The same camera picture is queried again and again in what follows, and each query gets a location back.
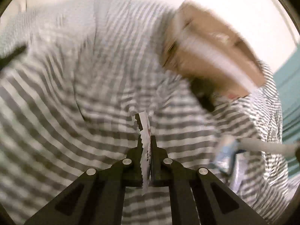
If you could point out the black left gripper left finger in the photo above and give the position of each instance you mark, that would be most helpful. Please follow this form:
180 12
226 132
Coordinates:
95 197

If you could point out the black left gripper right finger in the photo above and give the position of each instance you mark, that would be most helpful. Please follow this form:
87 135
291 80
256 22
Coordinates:
198 196

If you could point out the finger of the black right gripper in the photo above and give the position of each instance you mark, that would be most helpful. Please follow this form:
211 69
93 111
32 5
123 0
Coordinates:
297 151

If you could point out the white tube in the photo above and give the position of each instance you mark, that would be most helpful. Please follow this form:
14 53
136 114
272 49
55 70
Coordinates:
287 150

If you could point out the red white sachet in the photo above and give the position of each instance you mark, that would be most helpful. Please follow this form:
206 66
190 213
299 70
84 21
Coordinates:
141 119

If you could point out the blue white packet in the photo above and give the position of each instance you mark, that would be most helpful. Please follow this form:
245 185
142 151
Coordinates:
225 154

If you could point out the small black object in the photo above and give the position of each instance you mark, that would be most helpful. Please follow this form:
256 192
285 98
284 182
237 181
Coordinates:
203 90

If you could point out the teal curtain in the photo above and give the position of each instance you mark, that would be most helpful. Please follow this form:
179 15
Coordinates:
287 82

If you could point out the grey checked bed quilt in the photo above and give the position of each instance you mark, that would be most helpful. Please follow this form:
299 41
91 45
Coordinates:
68 101

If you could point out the brown cardboard box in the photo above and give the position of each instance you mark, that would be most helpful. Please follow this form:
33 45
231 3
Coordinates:
200 45

